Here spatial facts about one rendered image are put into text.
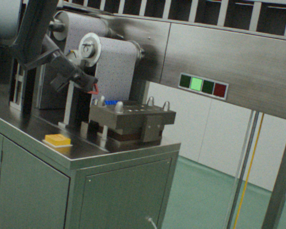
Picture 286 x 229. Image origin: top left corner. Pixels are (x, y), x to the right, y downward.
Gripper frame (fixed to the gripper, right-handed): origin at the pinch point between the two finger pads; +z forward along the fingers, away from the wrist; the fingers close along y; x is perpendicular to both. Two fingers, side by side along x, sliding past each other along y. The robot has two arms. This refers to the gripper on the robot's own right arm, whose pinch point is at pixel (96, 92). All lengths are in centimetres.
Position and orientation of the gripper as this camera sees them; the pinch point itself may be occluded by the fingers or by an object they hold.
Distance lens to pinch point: 153.2
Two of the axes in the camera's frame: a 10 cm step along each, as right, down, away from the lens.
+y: 7.5, 2.6, -6.0
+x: 4.7, -8.6, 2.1
